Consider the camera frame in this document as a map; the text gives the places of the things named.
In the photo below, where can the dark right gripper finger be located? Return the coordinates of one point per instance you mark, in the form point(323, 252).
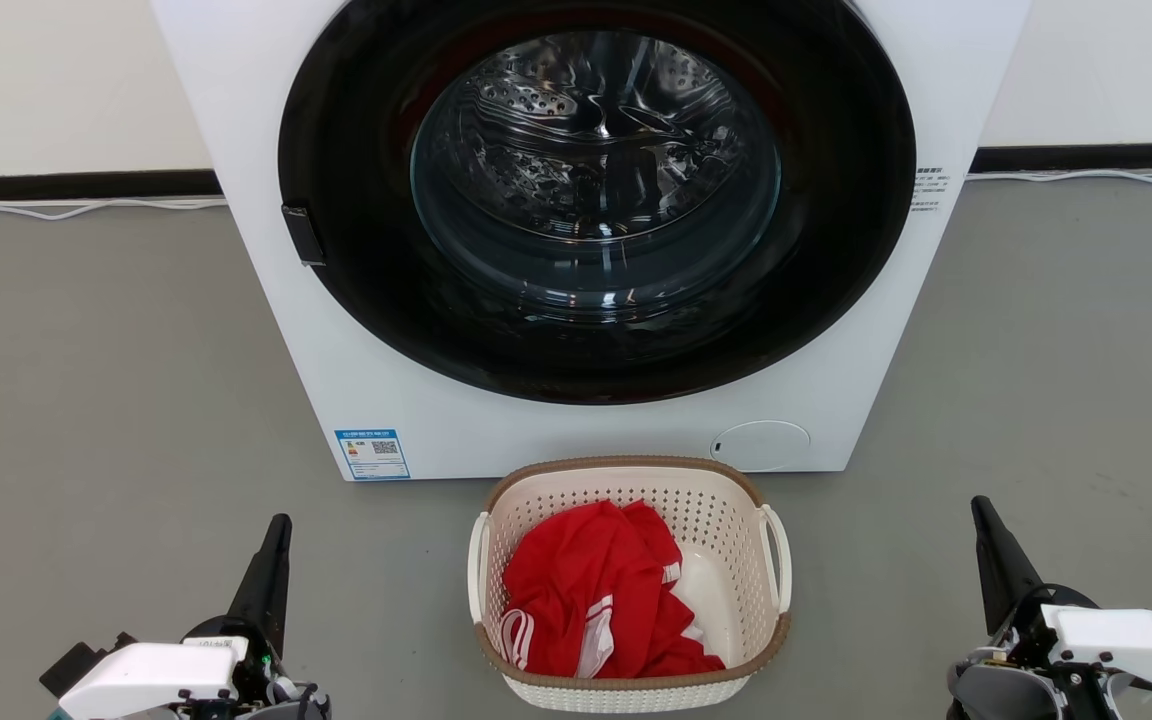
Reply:
point(1018, 570)
point(991, 570)

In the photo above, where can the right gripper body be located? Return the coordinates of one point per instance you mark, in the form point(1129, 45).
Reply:
point(1011, 680)

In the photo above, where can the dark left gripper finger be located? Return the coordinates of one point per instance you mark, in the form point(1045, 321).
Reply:
point(278, 600)
point(254, 590)

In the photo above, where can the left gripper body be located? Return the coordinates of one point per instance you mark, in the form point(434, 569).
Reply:
point(261, 675)

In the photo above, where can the cream perforated laundry basket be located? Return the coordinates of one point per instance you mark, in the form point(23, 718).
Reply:
point(726, 520)

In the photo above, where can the blue energy label sticker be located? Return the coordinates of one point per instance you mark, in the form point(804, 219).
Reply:
point(372, 455)

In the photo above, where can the round white filter cover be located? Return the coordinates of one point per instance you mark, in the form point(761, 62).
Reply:
point(761, 446)

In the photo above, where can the white front-loading washing machine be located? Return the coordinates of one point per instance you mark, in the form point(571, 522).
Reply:
point(256, 300)

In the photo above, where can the red garment with white stripes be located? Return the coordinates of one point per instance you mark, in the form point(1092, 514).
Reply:
point(586, 590)

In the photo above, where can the black round washer door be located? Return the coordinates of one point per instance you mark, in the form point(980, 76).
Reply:
point(356, 200)

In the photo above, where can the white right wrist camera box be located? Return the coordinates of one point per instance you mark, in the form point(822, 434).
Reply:
point(1126, 640)

